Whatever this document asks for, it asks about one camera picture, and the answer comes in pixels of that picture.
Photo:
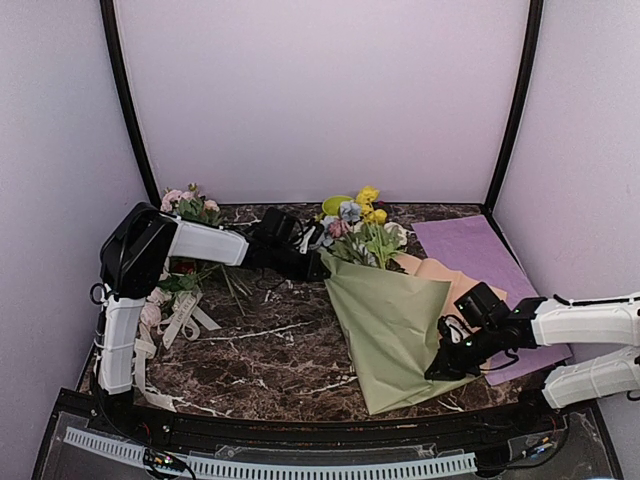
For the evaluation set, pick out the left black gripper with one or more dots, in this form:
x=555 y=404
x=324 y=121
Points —
x=306 y=272

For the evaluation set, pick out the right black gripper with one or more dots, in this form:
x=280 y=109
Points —
x=449 y=366

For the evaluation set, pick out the blue fake flower stem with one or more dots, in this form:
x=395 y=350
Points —
x=347 y=237

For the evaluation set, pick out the yellow fake flower stem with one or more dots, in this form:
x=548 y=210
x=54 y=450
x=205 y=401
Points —
x=372 y=220

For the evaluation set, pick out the peach and green wrapping paper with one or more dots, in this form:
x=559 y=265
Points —
x=389 y=321

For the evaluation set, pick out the white and red flower stem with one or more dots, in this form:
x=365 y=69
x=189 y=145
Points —
x=395 y=235

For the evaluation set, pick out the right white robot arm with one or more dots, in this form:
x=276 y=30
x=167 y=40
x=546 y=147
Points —
x=604 y=321

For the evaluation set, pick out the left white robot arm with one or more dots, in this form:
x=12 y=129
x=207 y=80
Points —
x=133 y=257

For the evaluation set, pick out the pink fake flower bunch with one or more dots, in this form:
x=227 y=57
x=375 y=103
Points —
x=201 y=245

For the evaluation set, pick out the green plastic bowl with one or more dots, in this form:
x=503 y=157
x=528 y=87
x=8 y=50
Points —
x=335 y=204

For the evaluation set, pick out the purple wrapping paper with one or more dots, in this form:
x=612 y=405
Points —
x=470 y=245

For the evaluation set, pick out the cream ribbon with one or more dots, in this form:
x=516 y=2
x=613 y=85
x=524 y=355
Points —
x=167 y=316

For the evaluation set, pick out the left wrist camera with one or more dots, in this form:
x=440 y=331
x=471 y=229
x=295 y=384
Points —
x=311 y=234

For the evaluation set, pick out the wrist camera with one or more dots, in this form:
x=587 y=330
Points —
x=311 y=234
x=453 y=329

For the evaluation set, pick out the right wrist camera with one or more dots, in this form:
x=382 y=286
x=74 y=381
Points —
x=453 y=329

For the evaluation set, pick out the black front rail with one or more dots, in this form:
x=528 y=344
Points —
x=292 y=415

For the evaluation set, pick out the white slotted cable duct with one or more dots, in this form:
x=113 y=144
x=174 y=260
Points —
x=200 y=466

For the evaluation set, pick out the right black frame post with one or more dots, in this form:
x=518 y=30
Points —
x=525 y=69

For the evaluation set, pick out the black frame post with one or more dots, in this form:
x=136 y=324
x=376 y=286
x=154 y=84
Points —
x=525 y=69
x=128 y=110

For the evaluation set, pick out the left black frame post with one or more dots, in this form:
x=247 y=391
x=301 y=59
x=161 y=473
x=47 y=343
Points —
x=128 y=110

